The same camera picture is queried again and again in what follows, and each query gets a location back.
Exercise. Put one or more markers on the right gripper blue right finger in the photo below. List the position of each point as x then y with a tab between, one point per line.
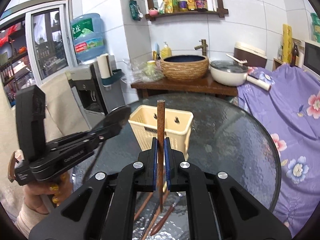
170	166

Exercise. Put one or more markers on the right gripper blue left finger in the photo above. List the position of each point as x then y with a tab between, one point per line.
151	166

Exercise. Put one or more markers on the brown wooden chopstick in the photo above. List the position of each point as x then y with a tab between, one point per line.
160	138

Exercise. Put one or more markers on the left hand yellow nails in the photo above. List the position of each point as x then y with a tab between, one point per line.
59	192

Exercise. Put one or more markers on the brown chopstick on table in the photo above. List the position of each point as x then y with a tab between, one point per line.
141	223

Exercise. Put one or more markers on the dark wooden sink table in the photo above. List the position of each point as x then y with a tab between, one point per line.
204	85

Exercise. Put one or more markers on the water dispenser machine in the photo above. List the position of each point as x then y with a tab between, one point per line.
95	99

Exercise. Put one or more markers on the woven basket sink bowl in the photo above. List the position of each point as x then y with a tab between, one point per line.
184	67

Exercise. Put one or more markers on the yellow soap dispenser bottle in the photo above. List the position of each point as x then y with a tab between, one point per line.
165	51

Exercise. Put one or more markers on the cream pot with glass lid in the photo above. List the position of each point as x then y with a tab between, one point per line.
233	74

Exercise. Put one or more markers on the brass faucet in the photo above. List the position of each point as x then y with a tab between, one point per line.
203	47

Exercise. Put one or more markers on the brown white rice cooker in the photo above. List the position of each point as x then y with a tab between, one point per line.
255	57

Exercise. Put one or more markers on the purple floral cloth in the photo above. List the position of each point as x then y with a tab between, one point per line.
290	113

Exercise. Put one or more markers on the blue water jug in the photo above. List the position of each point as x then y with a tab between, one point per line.
88	39

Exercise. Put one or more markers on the green hanging packet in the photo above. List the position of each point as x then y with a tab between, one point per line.
136	14

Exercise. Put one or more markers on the yellow roll of wrap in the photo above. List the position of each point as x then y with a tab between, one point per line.
287	43

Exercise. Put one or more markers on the white microwave oven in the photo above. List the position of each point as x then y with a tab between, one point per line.
311	60

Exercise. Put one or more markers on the green instant noodle cups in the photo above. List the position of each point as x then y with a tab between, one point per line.
316	27

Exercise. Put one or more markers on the brown handled utensil on table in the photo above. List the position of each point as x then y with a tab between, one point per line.
160	224

